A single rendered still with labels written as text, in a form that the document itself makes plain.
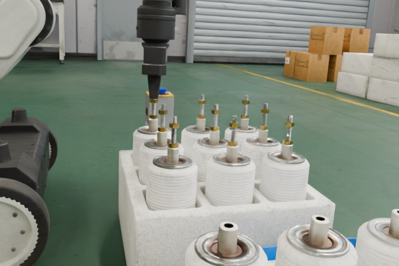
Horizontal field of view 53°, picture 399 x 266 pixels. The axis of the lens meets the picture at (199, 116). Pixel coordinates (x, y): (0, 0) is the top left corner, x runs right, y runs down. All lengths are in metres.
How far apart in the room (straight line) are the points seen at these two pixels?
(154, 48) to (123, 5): 4.96
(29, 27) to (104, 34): 4.89
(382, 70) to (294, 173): 2.78
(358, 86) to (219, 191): 3.04
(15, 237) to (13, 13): 0.46
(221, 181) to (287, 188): 0.13
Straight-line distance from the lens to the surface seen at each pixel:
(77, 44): 5.83
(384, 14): 7.77
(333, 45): 4.65
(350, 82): 3.81
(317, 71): 4.57
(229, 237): 0.47
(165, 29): 0.91
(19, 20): 0.96
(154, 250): 0.74
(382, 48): 3.54
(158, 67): 0.90
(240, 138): 1.00
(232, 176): 0.75
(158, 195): 0.74
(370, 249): 0.58
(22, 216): 0.87
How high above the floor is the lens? 0.50
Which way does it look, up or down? 12 degrees down
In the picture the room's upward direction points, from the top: 3 degrees clockwise
